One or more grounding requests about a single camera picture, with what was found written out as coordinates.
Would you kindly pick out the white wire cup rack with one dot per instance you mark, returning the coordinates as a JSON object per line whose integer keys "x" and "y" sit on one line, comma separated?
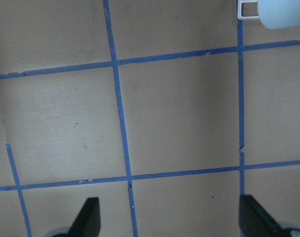
{"x": 247, "y": 10}

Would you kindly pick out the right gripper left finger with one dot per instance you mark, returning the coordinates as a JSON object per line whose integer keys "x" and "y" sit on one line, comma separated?
{"x": 88, "y": 220}

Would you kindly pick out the pale blue plastic cup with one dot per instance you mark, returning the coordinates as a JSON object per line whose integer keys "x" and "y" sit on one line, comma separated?
{"x": 279, "y": 14}

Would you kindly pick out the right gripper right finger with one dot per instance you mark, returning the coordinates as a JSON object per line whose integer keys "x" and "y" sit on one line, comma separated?
{"x": 255, "y": 221}

